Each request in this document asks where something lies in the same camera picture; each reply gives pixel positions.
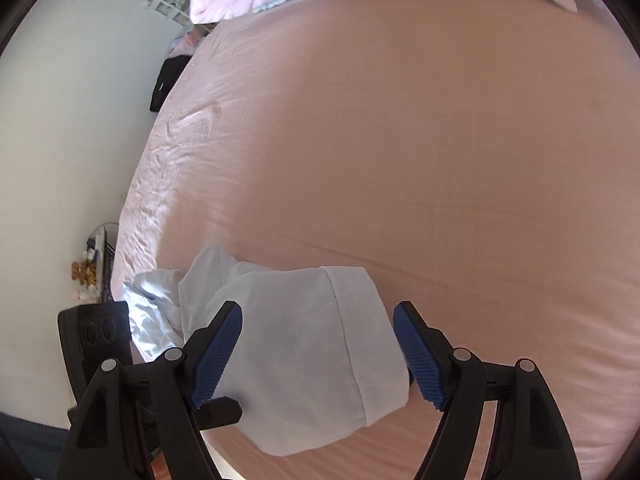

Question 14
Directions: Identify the white shelf rack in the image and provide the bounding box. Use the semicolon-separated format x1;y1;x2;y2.
145;0;195;28

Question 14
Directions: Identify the pink bed sheet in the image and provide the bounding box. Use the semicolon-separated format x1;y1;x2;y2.
110;0;640;480

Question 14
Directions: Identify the brown plush toy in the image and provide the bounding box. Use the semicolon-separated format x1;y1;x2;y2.
70;260;98;287

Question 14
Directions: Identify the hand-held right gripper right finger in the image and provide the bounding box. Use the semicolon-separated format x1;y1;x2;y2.
392;301;583;480

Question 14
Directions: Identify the white shirt with navy trim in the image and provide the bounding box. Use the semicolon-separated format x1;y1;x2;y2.
179;265;413;458

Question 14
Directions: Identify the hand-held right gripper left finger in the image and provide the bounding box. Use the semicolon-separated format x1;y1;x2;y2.
56;300;244;480

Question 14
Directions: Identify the black cloth item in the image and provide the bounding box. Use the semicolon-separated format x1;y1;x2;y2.
150;55;189;113

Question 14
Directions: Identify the crumpled white garment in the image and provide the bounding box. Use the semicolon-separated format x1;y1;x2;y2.
122;245;246;361

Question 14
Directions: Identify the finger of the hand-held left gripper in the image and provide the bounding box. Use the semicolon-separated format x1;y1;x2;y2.
196;396;244;430

